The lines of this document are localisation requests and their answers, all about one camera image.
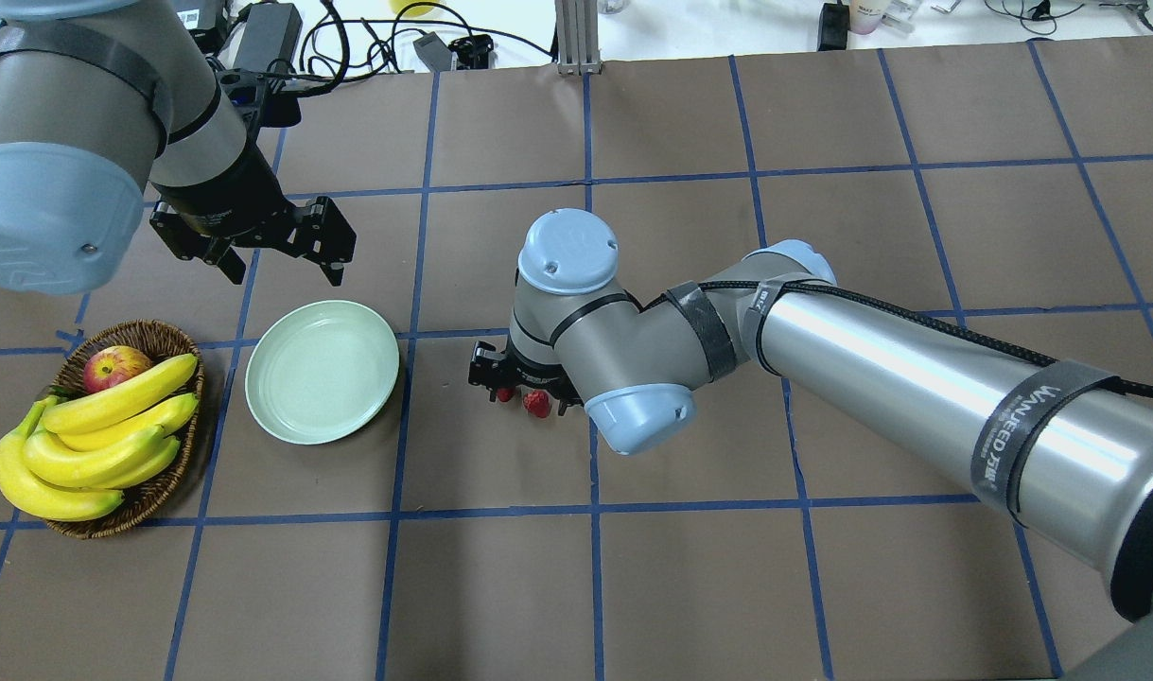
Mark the black power adapter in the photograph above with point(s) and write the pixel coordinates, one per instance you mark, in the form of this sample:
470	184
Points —
270	32

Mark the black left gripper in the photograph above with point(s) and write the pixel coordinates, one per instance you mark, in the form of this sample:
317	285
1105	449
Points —
224	201

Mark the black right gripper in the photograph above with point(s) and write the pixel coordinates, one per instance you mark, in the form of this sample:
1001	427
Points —
487	370

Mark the aluminium frame post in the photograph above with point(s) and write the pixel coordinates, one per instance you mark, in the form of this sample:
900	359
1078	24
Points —
578	46

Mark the light green plate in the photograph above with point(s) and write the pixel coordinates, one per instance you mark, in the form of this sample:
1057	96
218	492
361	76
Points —
322	372

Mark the white paper cup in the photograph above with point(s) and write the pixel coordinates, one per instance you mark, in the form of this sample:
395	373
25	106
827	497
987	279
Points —
865	16

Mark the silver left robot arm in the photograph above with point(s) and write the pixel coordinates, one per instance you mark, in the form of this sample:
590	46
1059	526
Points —
101	100

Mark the yellow banana bunch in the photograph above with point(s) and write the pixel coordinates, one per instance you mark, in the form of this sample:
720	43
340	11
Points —
78	460

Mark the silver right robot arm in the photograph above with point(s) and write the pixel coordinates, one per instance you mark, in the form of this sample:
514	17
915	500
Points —
1063	448

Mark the red apple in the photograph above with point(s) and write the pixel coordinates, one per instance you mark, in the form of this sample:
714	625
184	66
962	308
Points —
114	365

